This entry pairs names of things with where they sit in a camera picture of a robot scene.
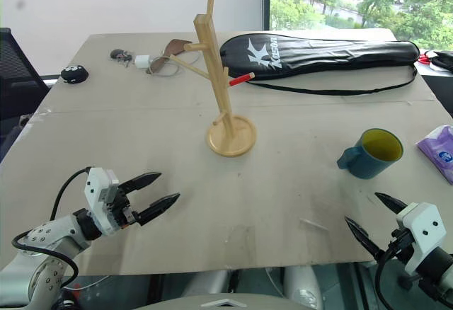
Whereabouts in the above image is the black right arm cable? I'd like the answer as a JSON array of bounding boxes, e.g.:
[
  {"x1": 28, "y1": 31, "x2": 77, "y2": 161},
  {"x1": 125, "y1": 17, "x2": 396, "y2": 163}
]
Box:
[{"x1": 374, "y1": 239, "x2": 403, "y2": 304}]

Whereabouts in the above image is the teal mug yellow inside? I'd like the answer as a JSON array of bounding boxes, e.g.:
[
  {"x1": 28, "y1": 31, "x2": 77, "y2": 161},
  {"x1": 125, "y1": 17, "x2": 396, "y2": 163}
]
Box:
[{"x1": 336, "y1": 128, "x2": 405, "y2": 181}]

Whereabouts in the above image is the black racket bag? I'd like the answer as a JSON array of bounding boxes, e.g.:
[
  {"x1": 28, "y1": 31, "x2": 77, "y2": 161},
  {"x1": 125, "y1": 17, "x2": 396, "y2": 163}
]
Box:
[{"x1": 219, "y1": 33, "x2": 422, "y2": 97}]

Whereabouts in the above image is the black side table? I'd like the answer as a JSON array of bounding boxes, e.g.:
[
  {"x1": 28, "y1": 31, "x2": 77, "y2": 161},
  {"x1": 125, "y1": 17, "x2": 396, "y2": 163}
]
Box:
[{"x1": 416, "y1": 61, "x2": 453, "y2": 120}]

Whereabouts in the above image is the grey rounded robot torso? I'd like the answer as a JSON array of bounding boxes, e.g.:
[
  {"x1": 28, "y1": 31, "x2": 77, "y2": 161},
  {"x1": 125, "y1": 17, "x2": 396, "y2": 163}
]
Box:
[{"x1": 133, "y1": 289, "x2": 285, "y2": 310}]

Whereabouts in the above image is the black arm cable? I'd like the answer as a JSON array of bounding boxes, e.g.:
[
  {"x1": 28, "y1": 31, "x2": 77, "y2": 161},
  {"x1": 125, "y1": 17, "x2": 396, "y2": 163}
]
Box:
[
  {"x1": 374, "y1": 239, "x2": 403, "y2": 304},
  {"x1": 11, "y1": 166, "x2": 89, "y2": 292}
]

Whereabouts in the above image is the red and white item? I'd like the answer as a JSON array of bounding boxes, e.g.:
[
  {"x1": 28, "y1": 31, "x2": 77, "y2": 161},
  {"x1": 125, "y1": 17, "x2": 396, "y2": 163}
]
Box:
[{"x1": 417, "y1": 49, "x2": 440, "y2": 65}]

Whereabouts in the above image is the black mesh office chair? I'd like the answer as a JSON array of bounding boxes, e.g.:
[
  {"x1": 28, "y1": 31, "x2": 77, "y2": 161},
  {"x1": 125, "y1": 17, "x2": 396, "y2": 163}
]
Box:
[{"x1": 0, "y1": 27, "x2": 51, "y2": 124}]

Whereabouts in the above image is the wooden mug tree stand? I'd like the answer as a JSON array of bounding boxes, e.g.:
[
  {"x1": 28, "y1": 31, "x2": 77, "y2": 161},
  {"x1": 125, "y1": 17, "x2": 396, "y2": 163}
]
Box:
[{"x1": 168, "y1": 0, "x2": 258, "y2": 158}]

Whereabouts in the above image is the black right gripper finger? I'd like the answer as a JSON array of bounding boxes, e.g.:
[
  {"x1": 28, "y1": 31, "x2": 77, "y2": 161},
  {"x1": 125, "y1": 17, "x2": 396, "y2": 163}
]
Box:
[
  {"x1": 374, "y1": 192, "x2": 409, "y2": 216},
  {"x1": 344, "y1": 217, "x2": 386, "y2": 262}
]

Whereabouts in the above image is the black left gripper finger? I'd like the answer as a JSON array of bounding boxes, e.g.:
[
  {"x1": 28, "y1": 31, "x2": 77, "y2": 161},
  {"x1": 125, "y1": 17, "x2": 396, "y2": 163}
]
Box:
[
  {"x1": 120, "y1": 171, "x2": 164, "y2": 195},
  {"x1": 136, "y1": 192, "x2": 182, "y2": 227}
]

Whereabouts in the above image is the white charger cable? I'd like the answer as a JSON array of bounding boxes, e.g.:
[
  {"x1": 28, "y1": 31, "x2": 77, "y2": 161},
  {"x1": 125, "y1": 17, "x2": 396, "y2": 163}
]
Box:
[{"x1": 145, "y1": 57, "x2": 183, "y2": 78}]

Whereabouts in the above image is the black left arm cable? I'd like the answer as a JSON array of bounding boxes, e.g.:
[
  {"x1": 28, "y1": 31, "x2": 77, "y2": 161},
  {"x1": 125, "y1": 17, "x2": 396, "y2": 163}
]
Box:
[{"x1": 11, "y1": 166, "x2": 89, "y2": 292}]

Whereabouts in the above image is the silver rounded robot shell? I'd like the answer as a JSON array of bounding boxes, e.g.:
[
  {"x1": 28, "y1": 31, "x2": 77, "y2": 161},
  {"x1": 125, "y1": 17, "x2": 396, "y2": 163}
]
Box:
[
  {"x1": 179, "y1": 269, "x2": 235, "y2": 297},
  {"x1": 282, "y1": 265, "x2": 325, "y2": 310}
]

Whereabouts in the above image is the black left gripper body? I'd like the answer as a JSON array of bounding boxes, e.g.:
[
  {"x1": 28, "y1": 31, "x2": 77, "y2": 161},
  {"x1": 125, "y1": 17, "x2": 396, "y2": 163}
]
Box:
[{"x1": 105, "y1": 184, "x2": 140, "y2": 229}]

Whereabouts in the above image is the brown leather pouch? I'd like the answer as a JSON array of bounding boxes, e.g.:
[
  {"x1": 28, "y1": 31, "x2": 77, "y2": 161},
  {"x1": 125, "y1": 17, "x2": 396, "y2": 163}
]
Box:
[{"x1": 149, "y1": 38, "x2": 194, "y2": 74}]

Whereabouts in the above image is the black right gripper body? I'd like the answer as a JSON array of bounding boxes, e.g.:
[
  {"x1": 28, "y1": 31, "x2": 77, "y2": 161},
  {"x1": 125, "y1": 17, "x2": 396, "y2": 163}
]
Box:
[{"x1": 383, "y1": 228, "x2": 414, "y2": 262}]

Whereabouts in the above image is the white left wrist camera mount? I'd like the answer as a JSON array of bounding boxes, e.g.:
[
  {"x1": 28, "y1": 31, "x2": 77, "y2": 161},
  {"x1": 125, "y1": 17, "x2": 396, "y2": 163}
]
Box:
[{"x1": 84, "y1": 166, "x2": 123, "y2": 236}]

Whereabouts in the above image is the purple tissue pack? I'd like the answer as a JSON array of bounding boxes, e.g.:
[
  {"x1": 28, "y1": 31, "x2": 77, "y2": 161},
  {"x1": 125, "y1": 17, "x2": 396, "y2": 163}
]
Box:
[{"x1": 415, "y1": 124, "x2": 453, "y2": 186}]

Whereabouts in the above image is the dark key bunch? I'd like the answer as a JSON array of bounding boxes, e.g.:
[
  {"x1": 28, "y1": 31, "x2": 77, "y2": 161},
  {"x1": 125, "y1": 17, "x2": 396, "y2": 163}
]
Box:
[{"x1": 109, "y1": 48, "x2": 136, "y2": 67}]

